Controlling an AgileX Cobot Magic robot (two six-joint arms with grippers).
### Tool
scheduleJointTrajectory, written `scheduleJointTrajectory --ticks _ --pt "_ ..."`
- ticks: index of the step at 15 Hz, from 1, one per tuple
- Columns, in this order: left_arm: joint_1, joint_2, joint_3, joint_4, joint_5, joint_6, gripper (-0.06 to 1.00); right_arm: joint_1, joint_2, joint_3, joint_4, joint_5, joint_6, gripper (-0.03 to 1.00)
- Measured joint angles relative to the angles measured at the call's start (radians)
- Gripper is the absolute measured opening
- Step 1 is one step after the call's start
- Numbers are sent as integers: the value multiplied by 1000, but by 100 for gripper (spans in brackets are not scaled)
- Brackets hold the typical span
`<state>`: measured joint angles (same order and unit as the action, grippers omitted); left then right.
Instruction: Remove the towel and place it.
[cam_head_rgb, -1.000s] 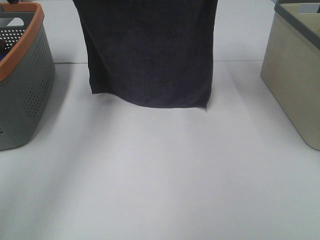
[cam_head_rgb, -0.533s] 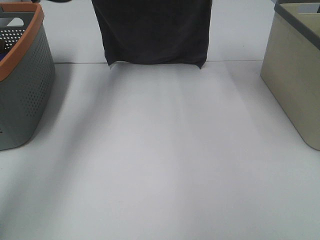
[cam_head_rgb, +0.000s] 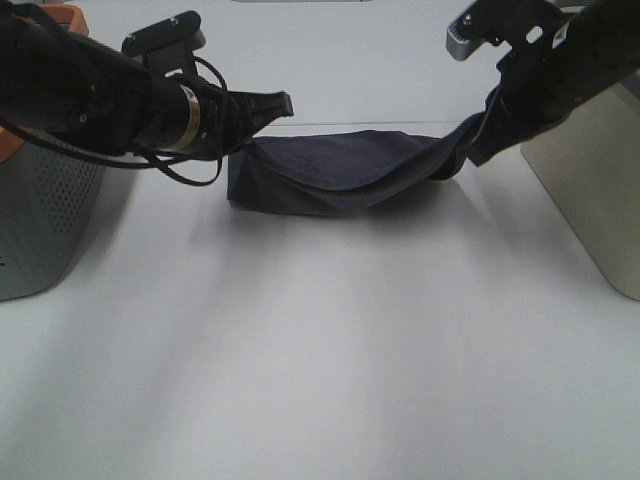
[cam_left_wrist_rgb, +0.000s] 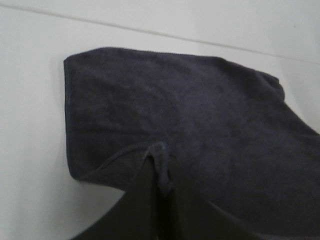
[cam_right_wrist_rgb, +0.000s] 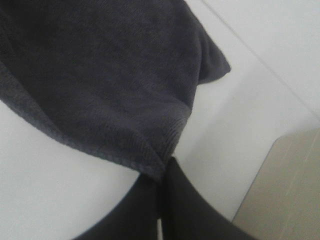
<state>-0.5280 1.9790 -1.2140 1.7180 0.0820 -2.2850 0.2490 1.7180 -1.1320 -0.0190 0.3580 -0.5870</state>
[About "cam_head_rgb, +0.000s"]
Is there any dark grey towel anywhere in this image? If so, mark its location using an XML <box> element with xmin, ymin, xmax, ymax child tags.
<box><xmin>226</xmin><ymin>113</ymin><xmax>485</xmax><ymax>216</ymax></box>

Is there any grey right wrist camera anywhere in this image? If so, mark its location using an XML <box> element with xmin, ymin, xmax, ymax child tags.
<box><xmin>445</xmin><ymin>0</ymin><xmax>569</xmax><ymax>61</ymax></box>

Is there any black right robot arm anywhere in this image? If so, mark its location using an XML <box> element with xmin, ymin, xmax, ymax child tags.
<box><xmin>455</xmin><ymin>1</ymin><xmax>639</xmax><ymax>166</ymax></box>

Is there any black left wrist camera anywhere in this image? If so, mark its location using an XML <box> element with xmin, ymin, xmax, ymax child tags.
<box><xmin>121</xmin><ymin>10</ymin><xmax>206</xmax><ymax>77</ymax></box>

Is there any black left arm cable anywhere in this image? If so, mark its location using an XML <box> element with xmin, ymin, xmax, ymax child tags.
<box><xmin>0</xmin><ymin>4</ymin><xmax>231</xmax><ymax>187</ymax></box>

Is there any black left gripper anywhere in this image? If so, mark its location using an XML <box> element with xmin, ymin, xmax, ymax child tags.
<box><xmin>192</xmin><ymin>87</ymin><xmax>293</xmax><ymax>155</ymax></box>

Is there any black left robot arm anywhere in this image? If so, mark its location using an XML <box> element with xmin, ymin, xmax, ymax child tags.
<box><xmin>1</xmin><ymin>1</ymin><xmax>294</xmax><ymax>160</ymax></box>

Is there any grey basket with orange rim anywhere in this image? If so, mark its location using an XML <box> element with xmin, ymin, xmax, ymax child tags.
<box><xmin>0</xmin><ymin>3</ymin><xmax>109</xmax><ymax>302</ymax></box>

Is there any beige basket with grey rim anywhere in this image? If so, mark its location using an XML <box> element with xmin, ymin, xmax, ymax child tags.
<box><xmin>521</xmin><ymin>74</ymin><xmax>639</xmax><ymax>300</ymax></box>

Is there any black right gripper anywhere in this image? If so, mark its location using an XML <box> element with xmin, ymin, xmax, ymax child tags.
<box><xmin>464</xmin><ymin>44</ymin><xmax>585</xmax><ymax>167</ymax></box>

